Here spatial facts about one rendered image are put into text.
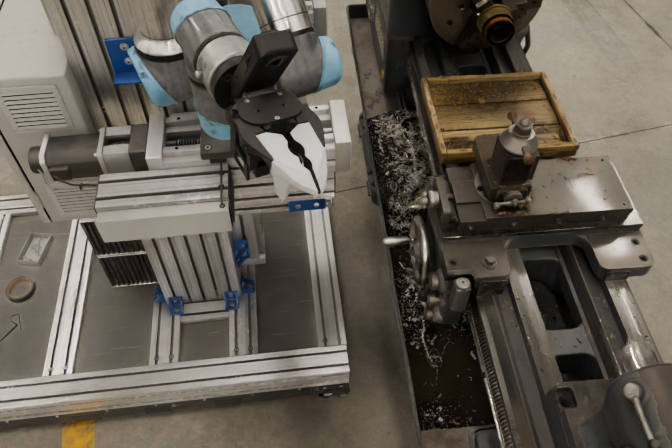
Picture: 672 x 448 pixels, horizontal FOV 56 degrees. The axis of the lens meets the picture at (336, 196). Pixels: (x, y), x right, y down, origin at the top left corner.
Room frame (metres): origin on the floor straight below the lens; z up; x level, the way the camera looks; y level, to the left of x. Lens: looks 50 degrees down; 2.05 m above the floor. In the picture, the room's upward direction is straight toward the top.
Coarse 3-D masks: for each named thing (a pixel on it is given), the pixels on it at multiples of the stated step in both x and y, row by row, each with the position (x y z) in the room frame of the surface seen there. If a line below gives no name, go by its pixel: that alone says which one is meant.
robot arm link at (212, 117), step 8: (192, 80) 0.65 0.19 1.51; (192, 88) 0.66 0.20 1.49; (200, 88) 0.64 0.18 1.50; (200, 96) 0.65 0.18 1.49; (208, 96) 0.64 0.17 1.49; (200, 104) 0.65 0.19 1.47; (208, 104) 0.64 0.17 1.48; (216, 104) 0.64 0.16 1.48; (200, 112) 0.65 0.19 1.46; (208, 112) 0.64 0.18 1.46; (216, 112) 0.64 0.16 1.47; (224, 112) 0.64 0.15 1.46; (200, 120) 0.66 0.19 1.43; (208, 120) 0.64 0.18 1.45; (216, 120) 0.64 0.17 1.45; (224, 120) 0.64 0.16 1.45; (208, 128) 0.64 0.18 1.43; (216, 128) 0.64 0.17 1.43; (224, 128) 0.64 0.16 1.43; (216, 136) 0.64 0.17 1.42; (224, 136) 0.64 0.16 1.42
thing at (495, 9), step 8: (488, 8) 1.41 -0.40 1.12; (496, 8) 1.41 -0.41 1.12; (504, 8) 1.41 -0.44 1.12; (480, 16) 1.41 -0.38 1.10; (488, 16) 1.39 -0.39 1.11; (496, 16) 1.38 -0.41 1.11; (504, 16) 1.38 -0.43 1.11; (512, 16) 1.42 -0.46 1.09; (480, 24) 1.40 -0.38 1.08; (488, 24) 1.37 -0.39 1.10; (496, 24) 1.35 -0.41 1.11; (504, 24) 1.36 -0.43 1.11; (512, 24) 1.36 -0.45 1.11; (488, 32) 1.35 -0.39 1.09; (496, 32) 1.40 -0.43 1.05; (504, 32) 1.39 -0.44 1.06; (512, 32) 1.36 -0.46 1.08; (488, 40) 1.35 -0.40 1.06; (496, 40) 1.36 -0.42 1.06; (504, 40) 1.36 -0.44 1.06
